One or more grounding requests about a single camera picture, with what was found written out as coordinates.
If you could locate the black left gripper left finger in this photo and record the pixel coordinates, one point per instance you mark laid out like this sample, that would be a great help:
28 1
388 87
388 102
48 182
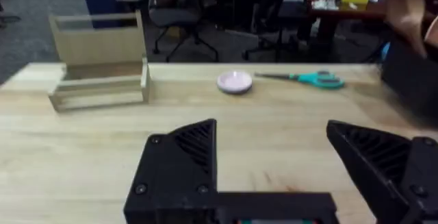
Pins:
178 169

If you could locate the small pink round dish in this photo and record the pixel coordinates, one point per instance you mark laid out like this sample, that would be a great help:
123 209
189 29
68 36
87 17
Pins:
234 81

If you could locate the black office chair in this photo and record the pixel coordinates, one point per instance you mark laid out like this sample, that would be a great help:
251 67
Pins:
178 18

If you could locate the dark red table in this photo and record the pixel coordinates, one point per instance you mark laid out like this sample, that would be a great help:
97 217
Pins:
342 18

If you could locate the pale wooden box rack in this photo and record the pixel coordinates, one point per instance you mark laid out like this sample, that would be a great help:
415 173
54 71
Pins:
99 63

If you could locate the person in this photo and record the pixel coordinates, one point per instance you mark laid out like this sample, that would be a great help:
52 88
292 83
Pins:
410 15

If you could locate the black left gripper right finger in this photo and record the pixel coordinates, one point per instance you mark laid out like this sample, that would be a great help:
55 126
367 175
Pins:
386 169

